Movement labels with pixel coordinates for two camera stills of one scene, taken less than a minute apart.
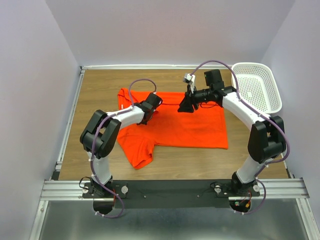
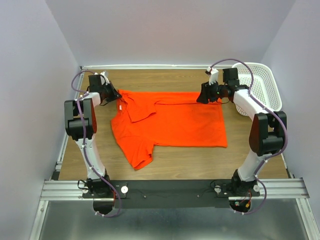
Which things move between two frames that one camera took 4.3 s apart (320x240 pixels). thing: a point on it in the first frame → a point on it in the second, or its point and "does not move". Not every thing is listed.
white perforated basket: x=257 y=86 does not move
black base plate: x=169 y=194 does not move
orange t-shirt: x=205 y=128 does not move
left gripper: x=145 y=123 → x=115 y=95
